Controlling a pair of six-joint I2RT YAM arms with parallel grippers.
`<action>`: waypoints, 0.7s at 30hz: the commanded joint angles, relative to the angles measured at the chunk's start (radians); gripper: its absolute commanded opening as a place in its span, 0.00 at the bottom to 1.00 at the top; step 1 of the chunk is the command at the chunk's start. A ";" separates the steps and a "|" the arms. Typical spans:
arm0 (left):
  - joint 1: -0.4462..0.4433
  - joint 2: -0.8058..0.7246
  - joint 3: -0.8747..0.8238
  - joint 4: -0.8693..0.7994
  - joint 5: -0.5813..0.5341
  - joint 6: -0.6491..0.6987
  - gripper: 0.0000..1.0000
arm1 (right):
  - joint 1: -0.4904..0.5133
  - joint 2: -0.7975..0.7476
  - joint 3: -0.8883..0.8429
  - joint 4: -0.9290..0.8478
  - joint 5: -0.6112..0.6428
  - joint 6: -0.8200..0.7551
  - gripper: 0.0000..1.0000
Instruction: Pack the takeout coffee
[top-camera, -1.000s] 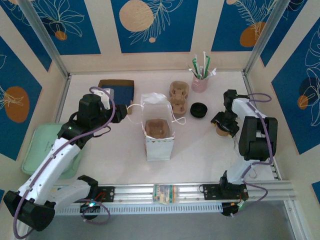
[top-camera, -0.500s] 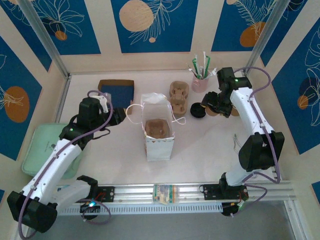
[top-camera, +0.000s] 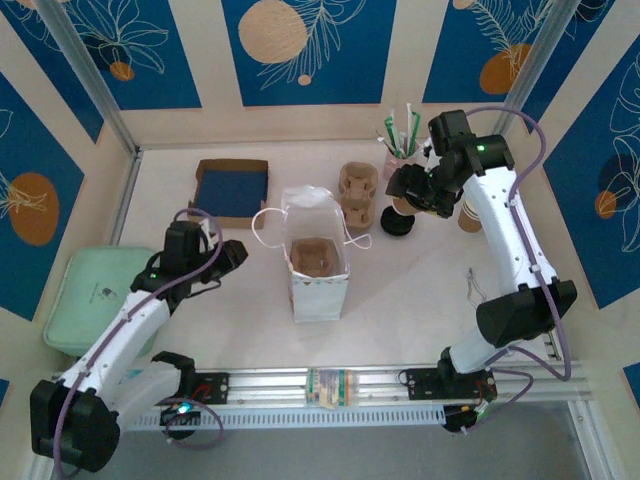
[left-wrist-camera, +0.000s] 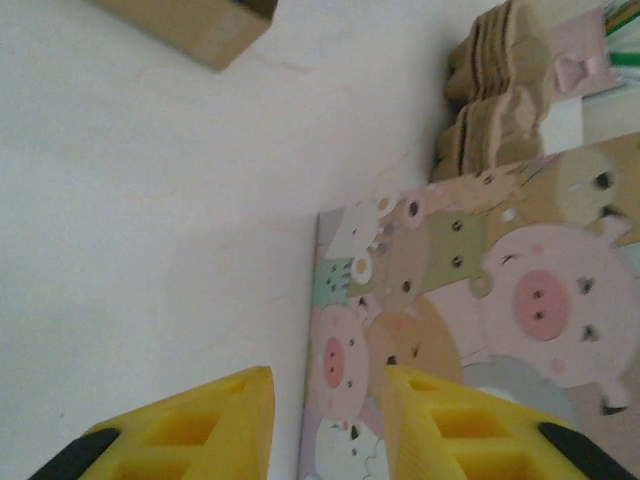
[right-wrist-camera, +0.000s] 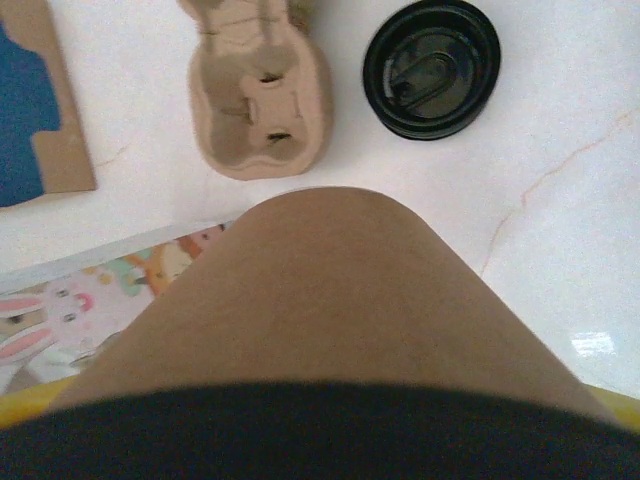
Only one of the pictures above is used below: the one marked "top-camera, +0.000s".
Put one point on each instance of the white paper bag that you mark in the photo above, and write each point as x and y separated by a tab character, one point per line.
320	300

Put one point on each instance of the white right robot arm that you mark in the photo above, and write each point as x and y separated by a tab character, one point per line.
505	225

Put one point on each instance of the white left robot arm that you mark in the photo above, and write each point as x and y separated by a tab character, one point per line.
115	335

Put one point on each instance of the pink metal bucket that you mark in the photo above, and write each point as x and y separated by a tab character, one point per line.
391	162

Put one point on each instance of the brown paper cup stack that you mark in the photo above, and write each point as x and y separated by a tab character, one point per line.
469	220

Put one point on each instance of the green wrapped straw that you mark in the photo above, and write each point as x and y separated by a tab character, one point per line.
417	127
390	127

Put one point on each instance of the blue napkin stack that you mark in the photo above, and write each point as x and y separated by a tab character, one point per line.
230	195

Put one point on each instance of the brown cardboard tray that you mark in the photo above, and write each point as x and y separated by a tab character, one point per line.
230	164

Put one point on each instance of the mint green lidded container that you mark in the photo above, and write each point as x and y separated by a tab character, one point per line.
90	280

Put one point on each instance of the controller board with green light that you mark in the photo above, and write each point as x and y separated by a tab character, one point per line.
180	412
460	420

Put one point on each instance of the colourful printed packet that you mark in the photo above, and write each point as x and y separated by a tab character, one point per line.
330	387

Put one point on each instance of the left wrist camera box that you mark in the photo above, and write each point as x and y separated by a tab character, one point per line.
208	234

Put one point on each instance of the aluminium table edge rail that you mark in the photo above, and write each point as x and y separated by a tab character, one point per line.
125	200

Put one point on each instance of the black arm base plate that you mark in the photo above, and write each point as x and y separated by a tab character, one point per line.
420	385
217	387

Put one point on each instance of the aluminium mounting rail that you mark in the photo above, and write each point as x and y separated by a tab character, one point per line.
270	385

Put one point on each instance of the aluminium frame post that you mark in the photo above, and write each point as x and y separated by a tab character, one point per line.
530	75
87	70

